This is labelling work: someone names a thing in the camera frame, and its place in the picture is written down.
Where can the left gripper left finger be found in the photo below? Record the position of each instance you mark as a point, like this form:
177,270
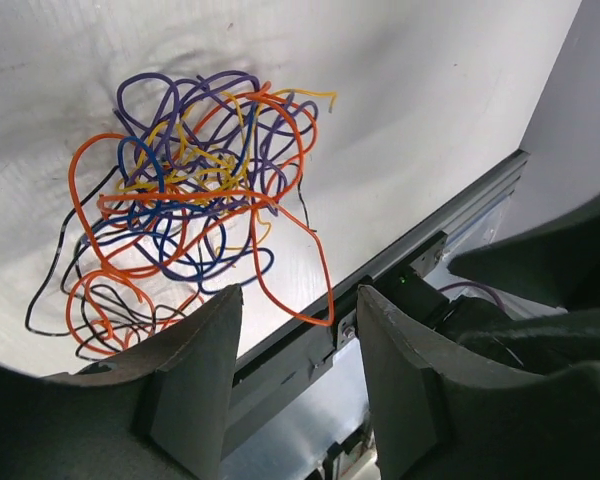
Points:
155,411

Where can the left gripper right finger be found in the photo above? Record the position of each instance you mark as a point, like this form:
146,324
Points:
441,411

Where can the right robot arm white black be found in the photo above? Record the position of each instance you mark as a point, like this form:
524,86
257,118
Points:
556,264

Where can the aluminium front rail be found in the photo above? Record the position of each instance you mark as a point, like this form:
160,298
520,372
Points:
312,371

